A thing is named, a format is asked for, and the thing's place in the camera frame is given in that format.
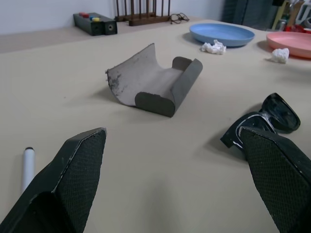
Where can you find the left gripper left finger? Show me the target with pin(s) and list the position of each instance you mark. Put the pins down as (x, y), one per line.
(73, 174)

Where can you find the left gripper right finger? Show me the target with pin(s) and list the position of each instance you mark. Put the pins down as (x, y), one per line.
(277, 174)

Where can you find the black sunglasses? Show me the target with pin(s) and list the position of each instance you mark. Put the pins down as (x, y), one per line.
(279, 114)

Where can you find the white marker pen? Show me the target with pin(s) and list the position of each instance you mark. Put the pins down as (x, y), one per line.
(28, 167)

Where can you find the crumpled white tissue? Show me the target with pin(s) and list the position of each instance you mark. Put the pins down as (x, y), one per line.
(213, 47)
(280, 55)

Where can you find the grey glasses case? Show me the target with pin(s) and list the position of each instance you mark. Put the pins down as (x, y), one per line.
(150, 75)

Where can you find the pink plate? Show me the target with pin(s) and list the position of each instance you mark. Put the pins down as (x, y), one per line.
(291, 42)

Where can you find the red plastic object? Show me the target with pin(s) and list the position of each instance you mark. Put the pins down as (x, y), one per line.
(295, 28)

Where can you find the black box with coloured buttons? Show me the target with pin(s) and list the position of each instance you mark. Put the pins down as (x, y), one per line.
(85, 24)

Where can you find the blue plate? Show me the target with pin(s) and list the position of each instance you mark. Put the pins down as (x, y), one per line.
(221, 32)

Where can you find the yellow button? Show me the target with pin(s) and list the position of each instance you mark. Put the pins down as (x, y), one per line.
(96, 19)

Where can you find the blue button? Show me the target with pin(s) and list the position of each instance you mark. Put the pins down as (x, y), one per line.
(91, 18)

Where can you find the red button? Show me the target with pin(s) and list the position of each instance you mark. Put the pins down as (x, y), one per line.
(85, 15)

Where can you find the dark ribbed background panel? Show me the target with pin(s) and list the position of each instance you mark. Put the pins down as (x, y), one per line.
(250, 12)

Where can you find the brown wooden peg rack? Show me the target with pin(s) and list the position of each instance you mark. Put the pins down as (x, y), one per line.
(145, 20)

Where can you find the thin-framed eyeglasses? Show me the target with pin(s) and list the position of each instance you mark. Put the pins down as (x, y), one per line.
(175, 17)

